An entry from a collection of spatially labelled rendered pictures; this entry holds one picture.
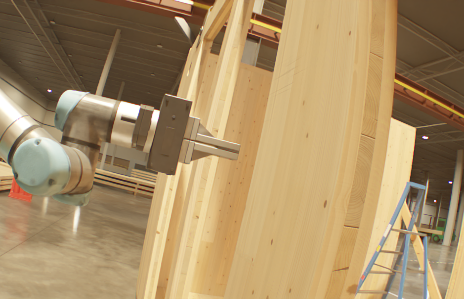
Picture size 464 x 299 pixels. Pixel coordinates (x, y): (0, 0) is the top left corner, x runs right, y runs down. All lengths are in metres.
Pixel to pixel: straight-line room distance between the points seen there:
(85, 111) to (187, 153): 0.19
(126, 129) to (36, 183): 0.20
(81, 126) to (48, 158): 0.16
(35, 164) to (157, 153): 0.23
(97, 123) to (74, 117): 0.04
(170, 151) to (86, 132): 0.15
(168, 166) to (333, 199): 0.27
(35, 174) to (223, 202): 3.69
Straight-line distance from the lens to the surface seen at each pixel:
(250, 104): 4.22
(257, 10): 10.04
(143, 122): 0.53
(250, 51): 8.74
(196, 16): 8.53
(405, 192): 4.56
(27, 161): 0.46
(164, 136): 0.60
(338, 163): 0.52
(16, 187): 9.05
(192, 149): 0.61
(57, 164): 0.45
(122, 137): 0.59
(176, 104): 0.61
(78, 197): 0.60
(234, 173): 4.09
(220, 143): 0.62
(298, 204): 0.60
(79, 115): 0.60
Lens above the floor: 1.47
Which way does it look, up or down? 6 degrees up
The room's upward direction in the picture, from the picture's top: 13 degrees clockwise
